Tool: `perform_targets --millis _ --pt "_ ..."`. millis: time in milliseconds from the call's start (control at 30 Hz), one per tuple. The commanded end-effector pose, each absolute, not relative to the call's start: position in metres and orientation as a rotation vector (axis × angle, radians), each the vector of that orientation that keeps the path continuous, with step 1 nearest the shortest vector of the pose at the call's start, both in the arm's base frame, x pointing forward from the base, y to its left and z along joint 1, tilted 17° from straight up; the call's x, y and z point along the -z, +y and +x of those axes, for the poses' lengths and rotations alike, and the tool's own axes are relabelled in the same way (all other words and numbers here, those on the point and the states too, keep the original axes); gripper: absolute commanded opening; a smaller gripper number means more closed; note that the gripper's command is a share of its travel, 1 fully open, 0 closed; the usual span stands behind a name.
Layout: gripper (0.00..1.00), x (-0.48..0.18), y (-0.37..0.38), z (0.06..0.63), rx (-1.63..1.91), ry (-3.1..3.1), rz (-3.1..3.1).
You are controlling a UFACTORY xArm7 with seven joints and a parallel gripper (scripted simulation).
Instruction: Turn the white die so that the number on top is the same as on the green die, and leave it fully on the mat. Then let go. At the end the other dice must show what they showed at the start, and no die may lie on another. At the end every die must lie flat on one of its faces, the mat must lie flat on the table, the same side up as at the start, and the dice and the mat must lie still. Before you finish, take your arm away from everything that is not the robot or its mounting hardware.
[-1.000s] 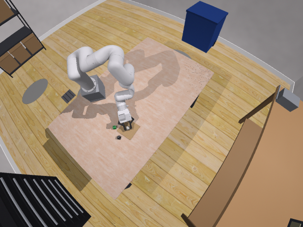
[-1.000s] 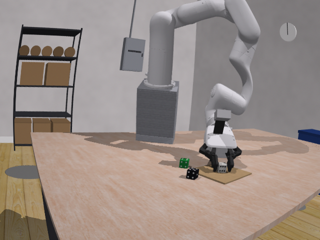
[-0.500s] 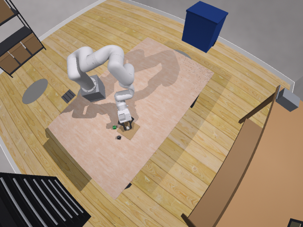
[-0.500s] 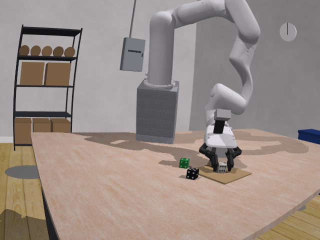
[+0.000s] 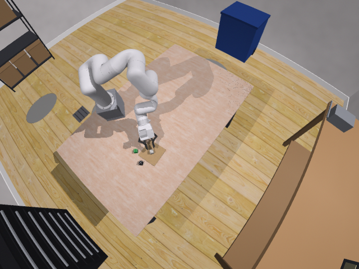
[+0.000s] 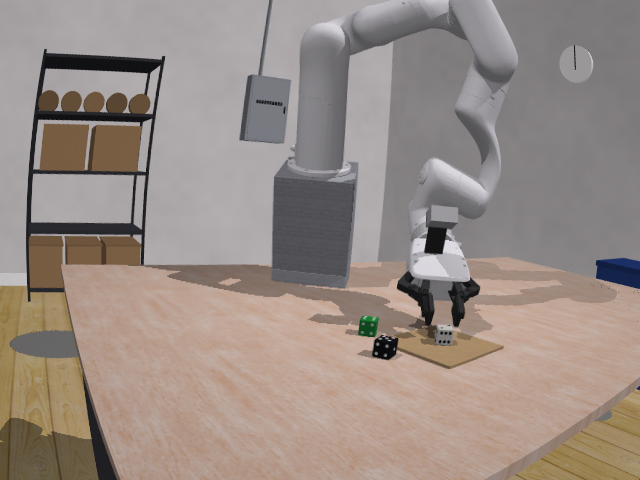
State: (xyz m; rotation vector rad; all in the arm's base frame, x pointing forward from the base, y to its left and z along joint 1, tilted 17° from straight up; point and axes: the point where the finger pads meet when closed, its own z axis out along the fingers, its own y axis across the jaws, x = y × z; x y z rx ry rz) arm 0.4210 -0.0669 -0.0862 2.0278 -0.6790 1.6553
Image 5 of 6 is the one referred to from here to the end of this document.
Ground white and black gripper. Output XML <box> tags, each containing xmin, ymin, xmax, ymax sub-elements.
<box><xmin>138</xmin><ymin>123</ymin><xmax>157</xmax><ymax>150</ymax></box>

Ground tan flat mat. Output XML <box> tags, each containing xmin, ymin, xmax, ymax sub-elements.
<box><xmin>139</xmin><ymin>140</ymin><xmax>166</xmax><ymax>166</ymax></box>

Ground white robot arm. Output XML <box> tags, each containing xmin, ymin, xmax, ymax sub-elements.
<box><xmin>78</xmin><ymin>49</ymin><xmax>158</xmax><ymax>126</ymax></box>

